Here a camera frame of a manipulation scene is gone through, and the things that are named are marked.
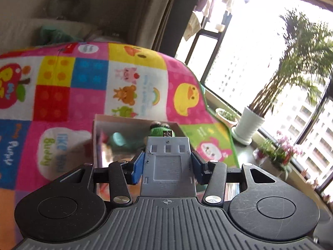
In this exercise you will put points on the tall potted palm plant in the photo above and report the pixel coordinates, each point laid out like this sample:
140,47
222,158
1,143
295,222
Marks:
307,58

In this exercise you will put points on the grey round wall ornament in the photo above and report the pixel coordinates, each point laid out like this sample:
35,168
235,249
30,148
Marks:
71,10

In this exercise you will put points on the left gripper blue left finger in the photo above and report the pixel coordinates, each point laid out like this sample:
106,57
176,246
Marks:
137,167

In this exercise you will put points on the small terracotta plant pot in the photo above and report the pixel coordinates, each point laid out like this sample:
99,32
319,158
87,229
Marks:
226,117

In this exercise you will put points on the teal knitted cloth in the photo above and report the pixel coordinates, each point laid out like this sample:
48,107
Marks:
49,36

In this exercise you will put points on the grey plastic device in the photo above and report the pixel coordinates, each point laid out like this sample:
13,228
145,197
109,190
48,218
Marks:
167,169

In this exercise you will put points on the colourful cartoon play mat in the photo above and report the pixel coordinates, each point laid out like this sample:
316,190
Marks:
50,96

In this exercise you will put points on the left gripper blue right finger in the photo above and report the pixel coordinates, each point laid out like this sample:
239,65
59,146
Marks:
198,167

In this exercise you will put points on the pink orchid pot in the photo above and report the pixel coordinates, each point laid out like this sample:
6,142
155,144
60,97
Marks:
275,156

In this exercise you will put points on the green crochet doll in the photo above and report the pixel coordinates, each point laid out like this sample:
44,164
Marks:
158,129

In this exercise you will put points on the teal plastic hand crank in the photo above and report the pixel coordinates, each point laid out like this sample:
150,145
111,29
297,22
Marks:
118,142

